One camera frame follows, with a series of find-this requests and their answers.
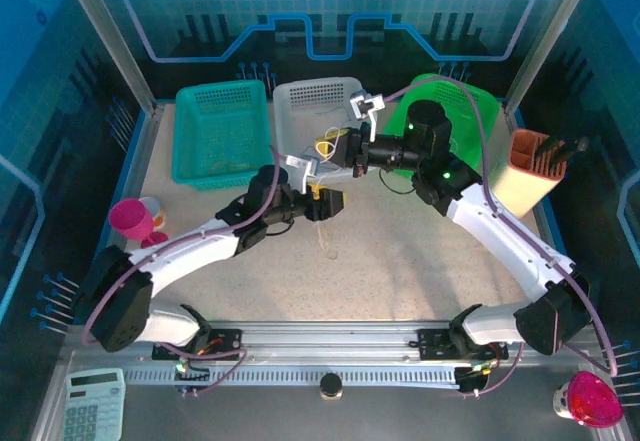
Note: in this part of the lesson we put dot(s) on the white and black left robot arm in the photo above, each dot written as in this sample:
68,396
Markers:
190,256

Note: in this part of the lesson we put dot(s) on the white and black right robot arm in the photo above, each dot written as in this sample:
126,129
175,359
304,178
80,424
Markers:
490,231

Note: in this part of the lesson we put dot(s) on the white plastic basket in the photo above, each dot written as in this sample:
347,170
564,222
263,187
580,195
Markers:
310,111

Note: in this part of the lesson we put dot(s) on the green plastic basket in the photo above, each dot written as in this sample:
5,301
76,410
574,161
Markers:
465,126

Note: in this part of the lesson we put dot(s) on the teal plastic basket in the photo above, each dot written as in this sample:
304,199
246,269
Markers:
215,126

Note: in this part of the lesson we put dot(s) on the cream knife block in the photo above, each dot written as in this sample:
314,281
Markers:
520,186

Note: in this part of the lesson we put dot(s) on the small white orange cup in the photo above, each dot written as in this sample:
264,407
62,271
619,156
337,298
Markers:
155,211

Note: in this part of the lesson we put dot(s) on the pink plastic goblet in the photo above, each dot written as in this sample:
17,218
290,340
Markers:
131,218

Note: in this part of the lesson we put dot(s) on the black round knob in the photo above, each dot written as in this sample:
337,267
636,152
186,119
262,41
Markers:
331,387

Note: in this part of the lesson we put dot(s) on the white calculator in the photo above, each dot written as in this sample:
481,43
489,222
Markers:
95,406

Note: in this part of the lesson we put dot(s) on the pink faceted cup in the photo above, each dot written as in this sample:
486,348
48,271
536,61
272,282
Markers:
595,401

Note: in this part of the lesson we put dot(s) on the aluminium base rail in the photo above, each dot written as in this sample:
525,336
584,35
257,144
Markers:
325,346

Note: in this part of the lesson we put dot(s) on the aluminium frame post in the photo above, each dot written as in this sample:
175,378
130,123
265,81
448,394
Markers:
542,36
107,36

